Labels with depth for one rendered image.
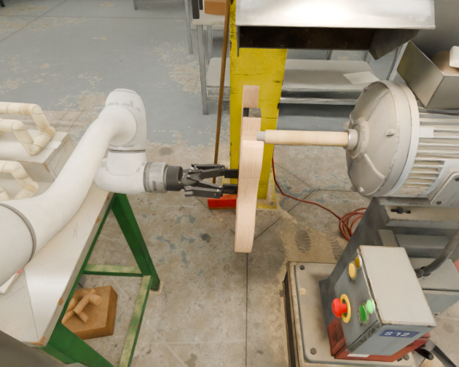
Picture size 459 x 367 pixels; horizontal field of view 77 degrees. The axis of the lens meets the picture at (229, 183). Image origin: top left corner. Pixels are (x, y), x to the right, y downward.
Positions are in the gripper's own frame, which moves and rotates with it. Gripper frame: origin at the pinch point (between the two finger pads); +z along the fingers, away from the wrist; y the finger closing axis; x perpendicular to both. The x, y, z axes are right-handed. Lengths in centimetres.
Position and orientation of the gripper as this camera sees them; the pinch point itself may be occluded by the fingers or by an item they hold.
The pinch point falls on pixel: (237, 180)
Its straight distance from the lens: 83.7
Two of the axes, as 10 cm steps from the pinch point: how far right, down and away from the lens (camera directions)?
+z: 10.0, 0.5, -0.3
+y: -0.5, 6.0, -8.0
